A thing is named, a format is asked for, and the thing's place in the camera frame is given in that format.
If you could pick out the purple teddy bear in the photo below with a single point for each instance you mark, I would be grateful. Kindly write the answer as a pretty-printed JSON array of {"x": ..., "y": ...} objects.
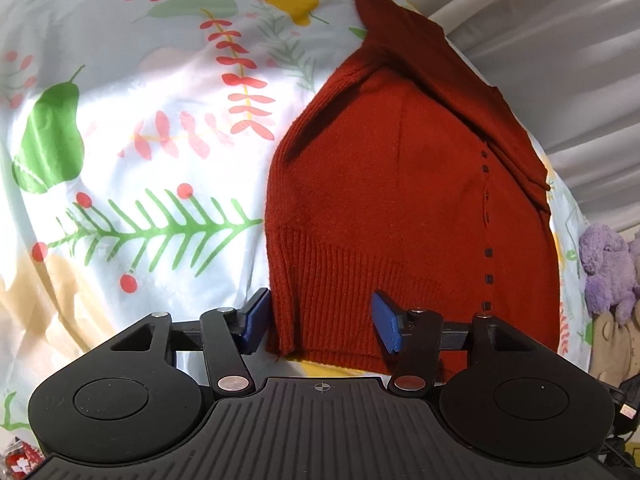
[{"x": 612, "y": 267}]

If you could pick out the beige plush toy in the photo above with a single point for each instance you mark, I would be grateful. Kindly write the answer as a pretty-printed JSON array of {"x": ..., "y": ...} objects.
[{"x": 615, "y": 349}]

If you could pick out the floral bed sheet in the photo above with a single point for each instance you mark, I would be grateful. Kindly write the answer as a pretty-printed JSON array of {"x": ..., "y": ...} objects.
[{"x": 136, "y": 142}]

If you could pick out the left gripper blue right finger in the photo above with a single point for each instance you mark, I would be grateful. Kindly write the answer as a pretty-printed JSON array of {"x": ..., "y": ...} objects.
[{"x": 412, "y": 339}]

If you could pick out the red knit cardigan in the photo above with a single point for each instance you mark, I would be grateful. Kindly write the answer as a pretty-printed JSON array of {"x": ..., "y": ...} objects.
[{"x": 406, "y": 174}]

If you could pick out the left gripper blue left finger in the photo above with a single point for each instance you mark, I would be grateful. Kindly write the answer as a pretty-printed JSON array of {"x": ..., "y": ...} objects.
[{"x": 229, "y": 334}]

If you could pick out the white curtain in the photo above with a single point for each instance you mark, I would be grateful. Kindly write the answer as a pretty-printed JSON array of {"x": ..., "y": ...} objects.
[{"x": 570, "y": 71}]

